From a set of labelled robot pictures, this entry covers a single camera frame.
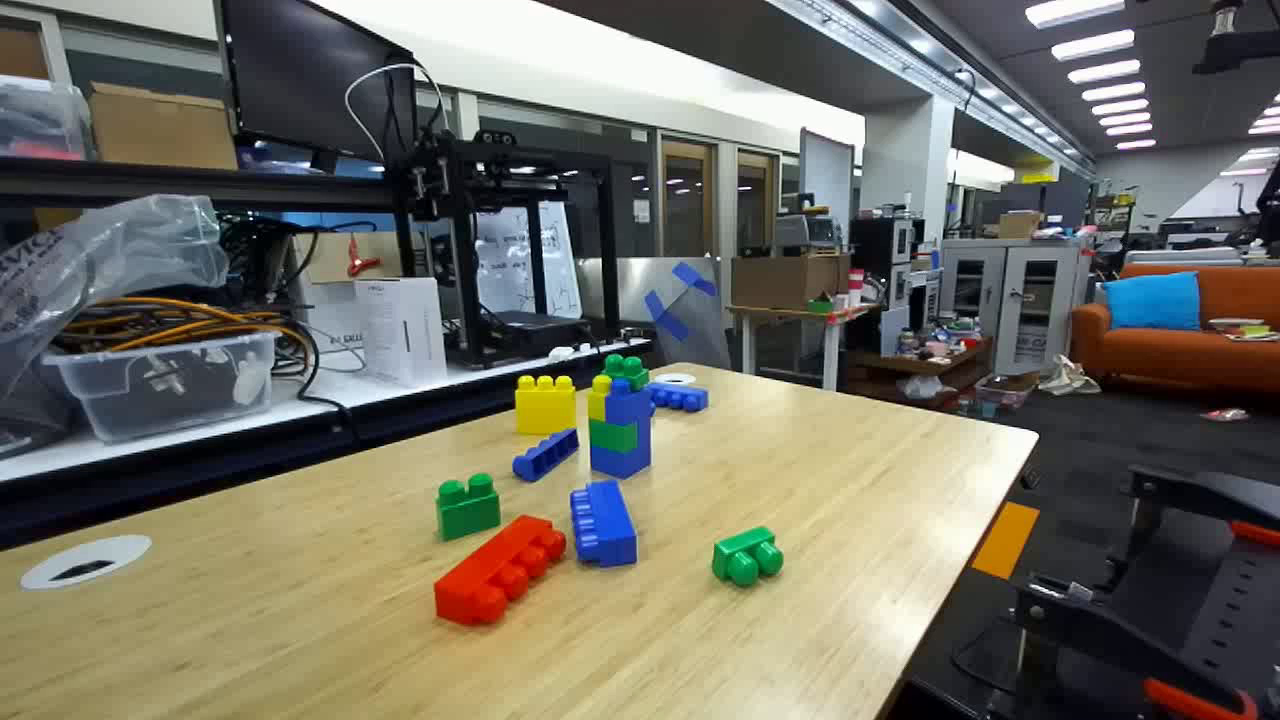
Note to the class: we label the green top toy block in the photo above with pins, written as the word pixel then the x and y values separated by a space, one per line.
pixel 627 368

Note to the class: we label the blue four-stud toy block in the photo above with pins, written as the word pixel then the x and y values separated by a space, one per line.
pixel 683 398

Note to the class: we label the yellow stacked toy block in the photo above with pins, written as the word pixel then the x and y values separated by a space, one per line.
pixel 598 398

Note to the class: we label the green block inside stack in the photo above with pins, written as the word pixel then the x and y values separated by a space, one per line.
pixel 614 438

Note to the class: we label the tall blue stacked block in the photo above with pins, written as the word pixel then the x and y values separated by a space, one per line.
pixel 627 463

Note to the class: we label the large yellow toy block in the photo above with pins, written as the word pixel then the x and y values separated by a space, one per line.
pixel 544 404

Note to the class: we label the slim blue toy block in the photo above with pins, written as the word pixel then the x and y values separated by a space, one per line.
pixel 544 458

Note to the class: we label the wide blue toy block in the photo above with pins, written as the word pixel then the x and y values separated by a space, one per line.
pixel 602 527

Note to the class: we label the small green toy block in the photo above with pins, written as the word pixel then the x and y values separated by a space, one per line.
pixel 745 556

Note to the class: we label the square green toy block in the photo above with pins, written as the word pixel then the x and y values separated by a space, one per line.
pixel 468 509

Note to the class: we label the long red toy block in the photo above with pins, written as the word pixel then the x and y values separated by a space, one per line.
pixel 501 574

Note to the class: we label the white table grommet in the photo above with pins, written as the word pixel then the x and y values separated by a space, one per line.
pixel 85 563
pixel 673 376

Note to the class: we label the blue tape strip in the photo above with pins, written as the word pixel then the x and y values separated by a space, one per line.
pixel 694 279
pixel 664 318

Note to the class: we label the white side table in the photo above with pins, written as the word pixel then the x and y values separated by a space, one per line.
pixel 800 318

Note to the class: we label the large brown cardboard box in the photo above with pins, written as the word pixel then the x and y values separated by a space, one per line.
pixel 787 280

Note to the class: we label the white cardboard box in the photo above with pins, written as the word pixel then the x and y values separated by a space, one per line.
pixel 386 324

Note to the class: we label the grey standing panel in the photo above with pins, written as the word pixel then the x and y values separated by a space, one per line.
pixel 827 180

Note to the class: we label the black equipment tower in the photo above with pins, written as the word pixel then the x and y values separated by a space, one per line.
pixel 883 245

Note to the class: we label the low wooden table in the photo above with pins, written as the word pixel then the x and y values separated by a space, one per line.
pixel 924 365

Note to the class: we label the white glass door cabinet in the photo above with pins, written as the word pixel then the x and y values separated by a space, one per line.
pixel 1012 307

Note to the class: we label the black monitor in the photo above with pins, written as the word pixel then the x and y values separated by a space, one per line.
pixel 313 73

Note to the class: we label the white workbench shelf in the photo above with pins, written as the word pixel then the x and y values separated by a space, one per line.
pixel 172 443

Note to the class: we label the clear plastic storage bin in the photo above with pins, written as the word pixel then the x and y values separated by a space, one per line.
pixel 163 386

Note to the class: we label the black upper shelf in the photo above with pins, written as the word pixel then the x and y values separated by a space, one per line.
pixel 184 180

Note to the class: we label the blue cushion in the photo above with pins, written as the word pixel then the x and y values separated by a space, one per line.
pixel 1153 300

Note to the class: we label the orange sofa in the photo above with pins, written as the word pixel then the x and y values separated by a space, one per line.
pixel 1174 354

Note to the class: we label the cardboard box on shelf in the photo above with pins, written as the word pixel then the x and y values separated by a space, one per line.
pixel 163 130

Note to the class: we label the ceiling light panel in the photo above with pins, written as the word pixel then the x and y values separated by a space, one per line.
pixel 1072 14
pixel 1093 46
pixel 1115 94
pixel 1107 71

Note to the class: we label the clear plastic bag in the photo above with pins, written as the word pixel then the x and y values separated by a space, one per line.
pixel 93 260

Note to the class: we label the translucent storage tub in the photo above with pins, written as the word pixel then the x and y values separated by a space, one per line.
pixel 36 118

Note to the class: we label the black ceiling fixture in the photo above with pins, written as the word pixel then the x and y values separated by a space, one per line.
pixel 1233 42

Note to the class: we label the black 3D printer frame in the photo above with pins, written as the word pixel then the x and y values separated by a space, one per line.
pixel 462 241

